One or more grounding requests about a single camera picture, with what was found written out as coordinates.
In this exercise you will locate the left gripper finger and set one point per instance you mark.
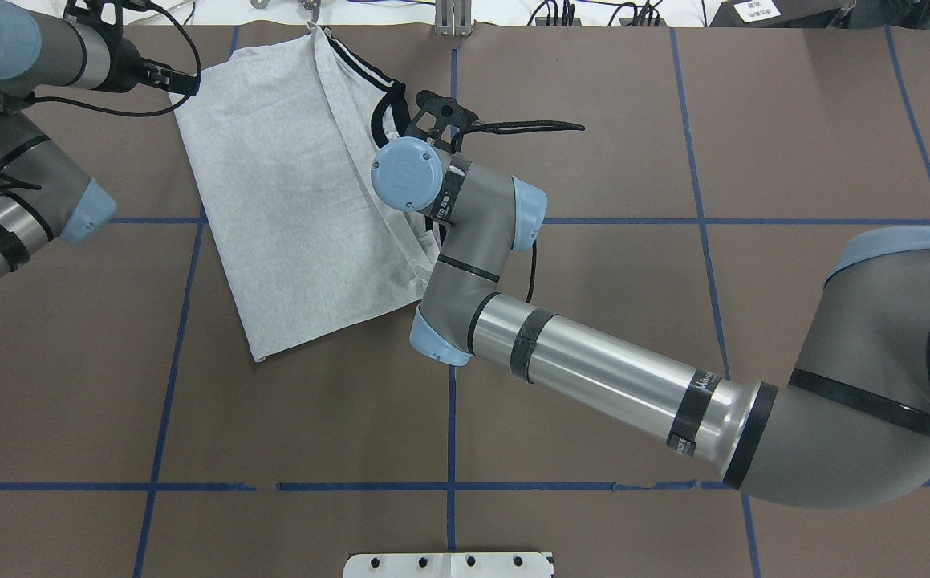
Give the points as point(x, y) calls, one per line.
point(161, 76)

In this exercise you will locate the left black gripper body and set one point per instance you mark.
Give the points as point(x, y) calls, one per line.
point(123, 66)

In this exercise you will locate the grey cartoon print t-shirt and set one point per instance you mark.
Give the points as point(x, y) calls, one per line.
point(281, 140)

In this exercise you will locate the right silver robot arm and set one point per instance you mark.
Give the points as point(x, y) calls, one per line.
point(848, 428)

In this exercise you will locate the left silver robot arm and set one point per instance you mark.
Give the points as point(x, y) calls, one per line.
point(44, 195)

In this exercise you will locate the left grey orange usb hub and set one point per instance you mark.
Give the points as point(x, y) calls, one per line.
point(554, 14)

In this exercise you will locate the grey orange usb hub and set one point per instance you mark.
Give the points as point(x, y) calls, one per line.
point(554, 14)
point(637, 14)

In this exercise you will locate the right grey orange usb hub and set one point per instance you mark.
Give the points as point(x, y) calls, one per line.
point(637, 14)

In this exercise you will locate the black box with label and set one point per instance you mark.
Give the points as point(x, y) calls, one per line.
point(780, 14)

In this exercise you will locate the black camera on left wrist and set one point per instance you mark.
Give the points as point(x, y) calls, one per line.
point(104, 17)

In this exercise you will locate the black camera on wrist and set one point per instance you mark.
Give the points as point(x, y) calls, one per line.
point(104, 17)
point(439, 120)

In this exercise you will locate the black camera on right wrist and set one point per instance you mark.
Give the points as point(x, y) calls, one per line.
point(439, 120)

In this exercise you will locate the aluminium frame post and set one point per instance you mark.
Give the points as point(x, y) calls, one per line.
point(453, 18)

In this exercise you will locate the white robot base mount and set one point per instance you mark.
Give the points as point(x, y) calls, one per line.
point(450, 564)

